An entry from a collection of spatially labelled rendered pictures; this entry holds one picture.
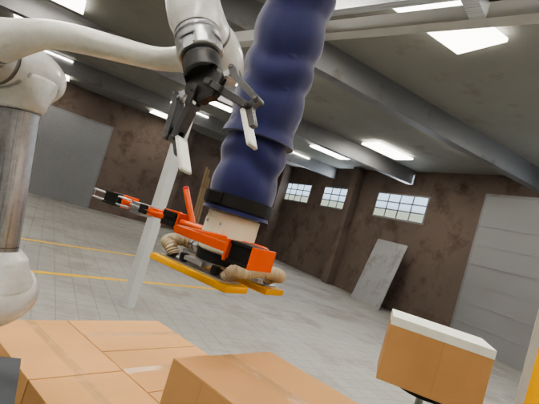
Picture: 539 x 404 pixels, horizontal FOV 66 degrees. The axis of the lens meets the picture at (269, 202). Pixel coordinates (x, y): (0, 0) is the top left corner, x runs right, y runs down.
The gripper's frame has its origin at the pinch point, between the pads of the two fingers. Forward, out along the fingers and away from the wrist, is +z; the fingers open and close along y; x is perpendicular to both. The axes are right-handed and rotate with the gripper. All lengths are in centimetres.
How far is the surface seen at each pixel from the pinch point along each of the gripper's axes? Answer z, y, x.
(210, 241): 7.2, -19.1, 26.7
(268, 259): 15.1, -5.0, 26.6
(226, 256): 12.8, -13.5, 22.9
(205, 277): 13, -31, 41
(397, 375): 68, -15, 221
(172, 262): 5, -43, 44
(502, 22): -138, 113, 226
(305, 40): -51, 12, 47
